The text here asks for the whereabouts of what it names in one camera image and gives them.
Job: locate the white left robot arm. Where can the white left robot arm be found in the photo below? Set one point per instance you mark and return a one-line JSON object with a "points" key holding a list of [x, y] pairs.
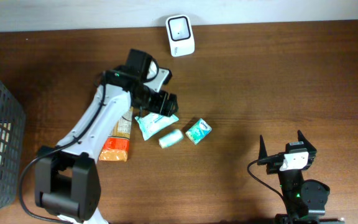
{"points": [[67, 183]]}

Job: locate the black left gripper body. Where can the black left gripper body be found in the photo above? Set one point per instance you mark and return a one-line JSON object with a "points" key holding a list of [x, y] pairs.
{"points": [[158, 102]]}

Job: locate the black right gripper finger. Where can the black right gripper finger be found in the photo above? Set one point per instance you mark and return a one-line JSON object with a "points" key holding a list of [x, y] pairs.
{"points": [[306, 142], [262, 148]]}

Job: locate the teal wet wipes pack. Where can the teal wet wipes pack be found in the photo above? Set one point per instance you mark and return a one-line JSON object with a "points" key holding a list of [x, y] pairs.
{"points": [[153, 123]]}

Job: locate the teal Kleenex tissue pack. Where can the teal Kleenex tissue pack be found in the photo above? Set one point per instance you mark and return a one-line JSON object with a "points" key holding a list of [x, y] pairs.
{"points": [[198, 131]]}

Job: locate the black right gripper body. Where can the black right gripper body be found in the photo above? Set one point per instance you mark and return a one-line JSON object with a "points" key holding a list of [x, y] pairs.
{"points": [[273, 164]]}

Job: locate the orange spaghetti packet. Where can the orange spaghetti packet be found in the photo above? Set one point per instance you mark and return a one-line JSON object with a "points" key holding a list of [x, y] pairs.
{"points": [[116, 147]]}

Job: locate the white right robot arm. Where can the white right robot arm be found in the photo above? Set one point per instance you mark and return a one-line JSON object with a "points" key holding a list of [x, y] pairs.
{"points": [[304, 200]]}

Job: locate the white barcode scanner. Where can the white barcode scanner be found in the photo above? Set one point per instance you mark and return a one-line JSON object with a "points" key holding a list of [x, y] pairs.
{"points": [[180, 35]]}

